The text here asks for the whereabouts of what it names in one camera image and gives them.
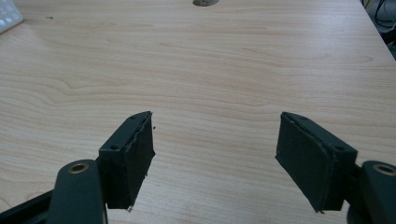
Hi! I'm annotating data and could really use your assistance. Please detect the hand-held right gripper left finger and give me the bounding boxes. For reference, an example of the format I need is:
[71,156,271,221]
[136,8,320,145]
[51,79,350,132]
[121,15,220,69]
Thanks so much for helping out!
[98,110,156,213]

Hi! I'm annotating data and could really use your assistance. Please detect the grey table cable grommet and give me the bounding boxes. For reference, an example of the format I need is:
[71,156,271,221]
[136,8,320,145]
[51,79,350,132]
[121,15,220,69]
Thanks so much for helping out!
[191,0,219,7]

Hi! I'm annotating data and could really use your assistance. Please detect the black cables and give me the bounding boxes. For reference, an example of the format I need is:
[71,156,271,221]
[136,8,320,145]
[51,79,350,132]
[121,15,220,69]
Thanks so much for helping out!
[361,0,396,48]

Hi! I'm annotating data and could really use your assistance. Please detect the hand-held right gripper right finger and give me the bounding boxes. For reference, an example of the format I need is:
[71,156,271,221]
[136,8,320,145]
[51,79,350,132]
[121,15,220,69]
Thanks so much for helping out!
[275,111,359,214]

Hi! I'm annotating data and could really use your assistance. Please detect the clear plastic tray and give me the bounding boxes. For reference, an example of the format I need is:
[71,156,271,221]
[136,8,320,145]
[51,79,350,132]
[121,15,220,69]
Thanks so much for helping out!
[0,0,24,35]

